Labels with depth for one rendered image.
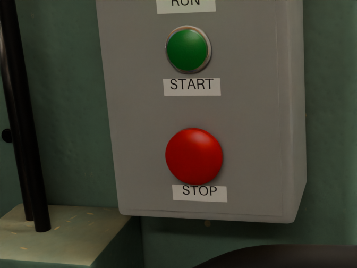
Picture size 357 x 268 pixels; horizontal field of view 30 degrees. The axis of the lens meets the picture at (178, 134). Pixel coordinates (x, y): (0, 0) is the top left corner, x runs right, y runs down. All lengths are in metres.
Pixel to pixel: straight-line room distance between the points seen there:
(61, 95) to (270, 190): 0.16
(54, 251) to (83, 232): 0.03
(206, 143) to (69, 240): 0.12
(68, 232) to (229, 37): 0.17
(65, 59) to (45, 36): 0.02
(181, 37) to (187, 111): 0.04
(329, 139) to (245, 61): 0.09
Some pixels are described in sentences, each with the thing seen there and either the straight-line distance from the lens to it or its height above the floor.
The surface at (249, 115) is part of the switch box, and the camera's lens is 0.34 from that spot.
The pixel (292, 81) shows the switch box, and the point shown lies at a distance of 0.34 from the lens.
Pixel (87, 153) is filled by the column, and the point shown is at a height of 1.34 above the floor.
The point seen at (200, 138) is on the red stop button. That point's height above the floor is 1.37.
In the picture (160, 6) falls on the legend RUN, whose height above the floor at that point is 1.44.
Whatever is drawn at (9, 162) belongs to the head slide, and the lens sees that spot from 0.52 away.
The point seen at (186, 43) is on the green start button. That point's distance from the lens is 0.33.
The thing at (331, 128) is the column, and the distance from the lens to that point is 0.40.
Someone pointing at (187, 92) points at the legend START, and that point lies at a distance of 0.34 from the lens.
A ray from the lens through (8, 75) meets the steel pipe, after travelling 0.43.
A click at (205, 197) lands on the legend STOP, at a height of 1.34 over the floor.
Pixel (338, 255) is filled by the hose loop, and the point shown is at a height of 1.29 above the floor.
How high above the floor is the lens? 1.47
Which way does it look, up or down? 17 degrees down
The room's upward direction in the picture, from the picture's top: 5 degrees counter-clockwise
